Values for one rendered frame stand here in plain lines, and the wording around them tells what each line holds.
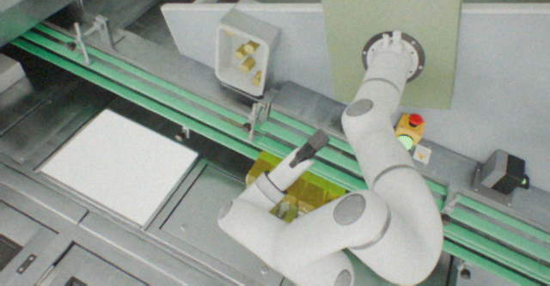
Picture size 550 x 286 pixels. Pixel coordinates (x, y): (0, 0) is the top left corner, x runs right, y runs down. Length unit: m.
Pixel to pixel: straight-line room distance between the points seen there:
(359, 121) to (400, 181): 0.19
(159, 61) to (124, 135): 0.29
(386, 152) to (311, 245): 0.22
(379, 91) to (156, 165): 0.84
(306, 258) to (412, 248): 0.15
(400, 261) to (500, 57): 0.65
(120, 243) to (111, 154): 0.33
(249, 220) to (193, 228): 0.55
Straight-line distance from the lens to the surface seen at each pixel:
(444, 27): 1.01
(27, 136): 1.65
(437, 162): 1.26
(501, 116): 1.22
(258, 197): 0.91
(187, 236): 1.29
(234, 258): 1.26
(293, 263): 0.60
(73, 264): 1.37
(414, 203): 0.65
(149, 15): 2.06
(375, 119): 0.80
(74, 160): 1.49
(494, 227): 1.26
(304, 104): 1.25
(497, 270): 1.42
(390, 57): 0.98
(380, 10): 1.01
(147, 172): 1.41
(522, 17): 1.05
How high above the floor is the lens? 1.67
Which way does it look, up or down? 37 degrees down
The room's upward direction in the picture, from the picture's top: 147 degrees counter-clockwise
